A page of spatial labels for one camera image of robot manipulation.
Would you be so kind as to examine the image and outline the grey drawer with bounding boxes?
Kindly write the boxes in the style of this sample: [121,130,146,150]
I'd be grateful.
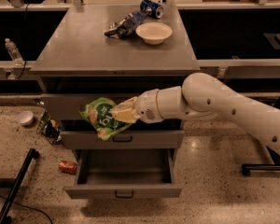
[61,130,184,149]
[64,148,181,199]
[40,92,194,120]

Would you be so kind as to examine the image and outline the green rice chip bag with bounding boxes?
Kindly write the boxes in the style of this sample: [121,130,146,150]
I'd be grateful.
[80,97,130,141]

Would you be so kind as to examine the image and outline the black floor cable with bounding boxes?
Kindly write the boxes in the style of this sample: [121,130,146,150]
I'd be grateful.
[0,189,54,224]

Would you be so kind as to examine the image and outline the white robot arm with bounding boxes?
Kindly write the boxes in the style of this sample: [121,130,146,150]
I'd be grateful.
[110,73,280,155]

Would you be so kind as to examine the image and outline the grey bottom drawer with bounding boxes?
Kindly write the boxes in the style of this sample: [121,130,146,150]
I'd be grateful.
[64,148,181,199]

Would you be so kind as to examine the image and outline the grey top drawer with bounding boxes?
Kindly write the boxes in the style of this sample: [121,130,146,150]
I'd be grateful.
[40,92,194,120]

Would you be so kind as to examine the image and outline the dark blue snack bag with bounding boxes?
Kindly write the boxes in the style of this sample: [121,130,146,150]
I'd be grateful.
[104,10,147,39]

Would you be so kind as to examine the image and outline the green snack bag on floor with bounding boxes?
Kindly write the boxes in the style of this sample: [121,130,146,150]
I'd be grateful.
[36,110,63,145]

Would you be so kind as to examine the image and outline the grey drawer cabinet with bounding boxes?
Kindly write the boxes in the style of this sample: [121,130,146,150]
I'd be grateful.
[30,4,201,157]

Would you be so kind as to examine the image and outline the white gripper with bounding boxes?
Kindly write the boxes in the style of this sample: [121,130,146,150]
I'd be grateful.
[110,89,162,123]

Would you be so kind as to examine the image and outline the blue soda can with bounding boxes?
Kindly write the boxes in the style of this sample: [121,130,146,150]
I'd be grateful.
[140,0,163,19]

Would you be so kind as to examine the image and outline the white bowl on cabinet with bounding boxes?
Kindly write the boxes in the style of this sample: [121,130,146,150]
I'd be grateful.
[135,22,173,45]

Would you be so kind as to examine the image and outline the black table frame right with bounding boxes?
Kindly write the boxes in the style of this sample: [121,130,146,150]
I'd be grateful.
[242,96,280,176]

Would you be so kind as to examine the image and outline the grey middle drawer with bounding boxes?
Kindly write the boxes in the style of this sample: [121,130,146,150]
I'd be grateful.
[61,130,184,149]

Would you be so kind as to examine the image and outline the black stand leg left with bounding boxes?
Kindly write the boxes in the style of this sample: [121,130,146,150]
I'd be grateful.
[0,148,39,224]

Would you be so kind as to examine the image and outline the white bowl on floor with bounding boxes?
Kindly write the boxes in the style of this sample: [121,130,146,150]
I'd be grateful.
[16,111,34,126]

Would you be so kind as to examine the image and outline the clear plastic water bottle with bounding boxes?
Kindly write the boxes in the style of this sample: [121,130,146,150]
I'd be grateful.
[5,38,24,66]

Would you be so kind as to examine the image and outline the orange soda can on floor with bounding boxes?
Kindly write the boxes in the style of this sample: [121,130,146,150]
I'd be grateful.
[58,161,77,175]

